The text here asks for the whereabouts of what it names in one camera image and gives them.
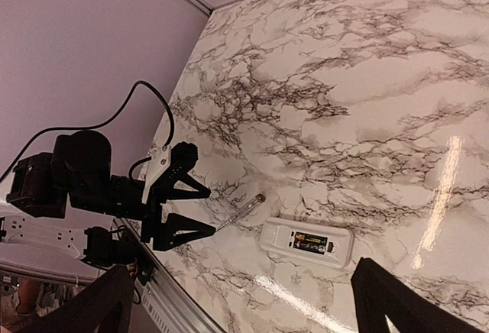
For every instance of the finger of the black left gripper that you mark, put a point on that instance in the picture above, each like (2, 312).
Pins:
(181, 186)
(178, 230)

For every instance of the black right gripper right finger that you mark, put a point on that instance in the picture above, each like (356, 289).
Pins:
(381, 298)

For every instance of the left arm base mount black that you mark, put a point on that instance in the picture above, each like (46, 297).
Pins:
(106, 248)

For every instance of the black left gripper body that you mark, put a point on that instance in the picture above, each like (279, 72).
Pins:
(126, 196)

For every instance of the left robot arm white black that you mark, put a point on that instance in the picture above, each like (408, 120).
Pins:
(78, 174)

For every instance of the white remote control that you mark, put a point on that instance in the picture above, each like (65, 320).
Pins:
(276, 234)

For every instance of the small clear-handled screwdriver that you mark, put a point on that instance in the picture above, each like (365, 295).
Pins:
(243, 211)

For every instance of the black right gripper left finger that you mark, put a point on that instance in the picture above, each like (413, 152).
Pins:
(103, 306)

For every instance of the black battery in remote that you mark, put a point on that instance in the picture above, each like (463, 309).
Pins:
(309, 242)

